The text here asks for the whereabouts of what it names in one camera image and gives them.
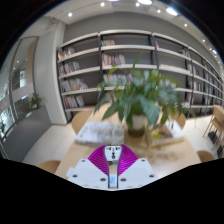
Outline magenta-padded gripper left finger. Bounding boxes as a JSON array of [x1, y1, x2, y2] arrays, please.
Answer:
[[67, 144, 111, 190]]

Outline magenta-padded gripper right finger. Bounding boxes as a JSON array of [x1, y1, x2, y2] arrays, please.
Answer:
[[116, 144, 159, 190]]

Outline light wooden round-backed chair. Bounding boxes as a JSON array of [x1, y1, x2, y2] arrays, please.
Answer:
[[172, 111, 187, 130], [36, 159, 62, 175], [196, 149, 217, 164], [71, 110, 95, 135]]

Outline white magazine book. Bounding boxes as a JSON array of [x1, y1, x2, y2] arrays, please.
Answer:
[[74, 120, 126, 146]]

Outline yellow book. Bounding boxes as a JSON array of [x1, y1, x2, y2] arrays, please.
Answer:
[[145, 132, 187, 148]]

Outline green potted plant white pot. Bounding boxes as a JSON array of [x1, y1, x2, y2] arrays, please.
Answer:
[[93, 54, 198, 137]]

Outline small background potted plant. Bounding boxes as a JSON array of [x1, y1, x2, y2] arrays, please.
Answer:
[[28, 92, 45, 111]]

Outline wooden tables and chairs group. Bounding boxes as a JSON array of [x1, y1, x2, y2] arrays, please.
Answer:
[[202, 104, 224, 158]]

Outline grey shelf unit with books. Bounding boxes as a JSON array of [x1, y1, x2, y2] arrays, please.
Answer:
[[56, 29, 224, 123]]

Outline ceiling spot lights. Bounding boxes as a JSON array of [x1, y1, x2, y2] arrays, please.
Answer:
[[65, 0, 218, 55]]

